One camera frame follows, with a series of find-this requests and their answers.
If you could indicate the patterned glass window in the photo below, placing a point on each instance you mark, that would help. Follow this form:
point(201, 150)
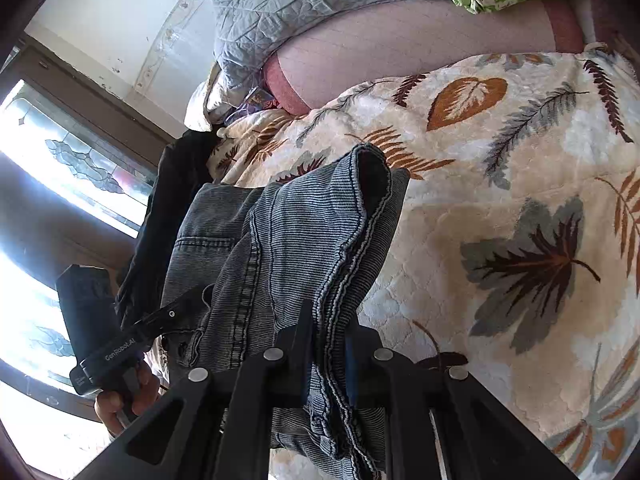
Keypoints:
point(75, 160)

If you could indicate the grey quilted blanket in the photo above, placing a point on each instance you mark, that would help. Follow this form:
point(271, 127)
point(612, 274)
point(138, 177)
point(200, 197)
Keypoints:
point(300, 10)

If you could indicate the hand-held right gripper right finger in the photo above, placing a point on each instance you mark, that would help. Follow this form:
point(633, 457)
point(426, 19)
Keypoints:
point(352, 375)

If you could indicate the blue striped denim pants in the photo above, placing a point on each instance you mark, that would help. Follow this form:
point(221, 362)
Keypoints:
point(300, 220)

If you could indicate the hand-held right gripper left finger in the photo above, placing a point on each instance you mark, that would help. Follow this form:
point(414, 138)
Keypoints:
point(304, 340)

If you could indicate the person's left hand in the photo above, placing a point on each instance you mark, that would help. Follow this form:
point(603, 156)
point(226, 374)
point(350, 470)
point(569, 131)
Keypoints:
point(110, 405)

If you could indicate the dark cloth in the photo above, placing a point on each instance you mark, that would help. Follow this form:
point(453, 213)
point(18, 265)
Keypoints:
point(170, 200)

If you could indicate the cream leaf-print blanket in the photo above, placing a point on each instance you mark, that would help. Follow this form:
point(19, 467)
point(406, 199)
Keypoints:
point(500, 160)

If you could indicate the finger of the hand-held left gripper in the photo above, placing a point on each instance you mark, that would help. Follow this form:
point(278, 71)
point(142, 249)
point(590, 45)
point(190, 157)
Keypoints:
point(165, 316)

